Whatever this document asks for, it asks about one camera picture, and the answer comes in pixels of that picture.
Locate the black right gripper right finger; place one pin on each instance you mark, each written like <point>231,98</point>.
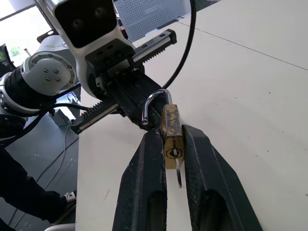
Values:
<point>211,183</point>

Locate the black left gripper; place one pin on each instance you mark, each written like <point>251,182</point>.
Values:
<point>113,59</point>

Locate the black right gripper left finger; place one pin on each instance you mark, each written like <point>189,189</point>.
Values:
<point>139,183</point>

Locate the silver padlock key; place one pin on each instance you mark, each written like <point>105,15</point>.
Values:
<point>178,172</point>

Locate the brass padlock with silver shackle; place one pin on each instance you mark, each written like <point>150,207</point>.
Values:
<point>171,125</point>

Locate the black and white sneaker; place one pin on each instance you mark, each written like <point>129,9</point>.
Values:
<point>70,196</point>

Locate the white perforated metal panel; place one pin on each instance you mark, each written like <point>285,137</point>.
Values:
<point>149,16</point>

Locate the person's dark trouser leg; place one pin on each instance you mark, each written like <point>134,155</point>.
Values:
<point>24,187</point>

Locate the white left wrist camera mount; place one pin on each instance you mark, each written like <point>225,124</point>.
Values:
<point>81,24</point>

